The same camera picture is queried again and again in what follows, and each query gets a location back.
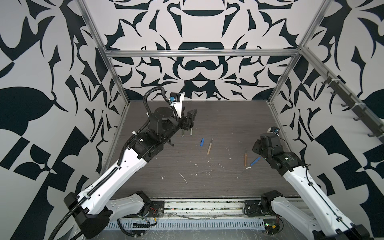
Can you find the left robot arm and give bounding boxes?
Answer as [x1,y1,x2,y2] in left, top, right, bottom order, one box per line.
[49,86,197,240]

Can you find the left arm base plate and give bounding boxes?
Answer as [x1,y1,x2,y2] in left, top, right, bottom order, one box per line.
[145,201,165,218]

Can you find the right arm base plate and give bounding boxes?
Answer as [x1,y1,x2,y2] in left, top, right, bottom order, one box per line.
[243,199,271,217]

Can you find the blue pen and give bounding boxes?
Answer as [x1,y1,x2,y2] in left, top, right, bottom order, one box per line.
[250,157,262,166]

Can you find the white cable duct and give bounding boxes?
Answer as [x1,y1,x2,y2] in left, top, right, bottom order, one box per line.
[105,219,265,231]

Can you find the green lit circuit board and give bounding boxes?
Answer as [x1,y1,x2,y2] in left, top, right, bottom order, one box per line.
[264,218,284,236]

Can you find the tan pen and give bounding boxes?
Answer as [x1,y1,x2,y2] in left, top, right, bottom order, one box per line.
[207,139,213,155]
[244,149,248,167]

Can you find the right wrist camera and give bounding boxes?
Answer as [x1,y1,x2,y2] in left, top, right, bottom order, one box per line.
[267,127,280,135]

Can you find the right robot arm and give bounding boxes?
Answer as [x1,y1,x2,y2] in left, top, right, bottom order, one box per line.
[252,132,371,240]

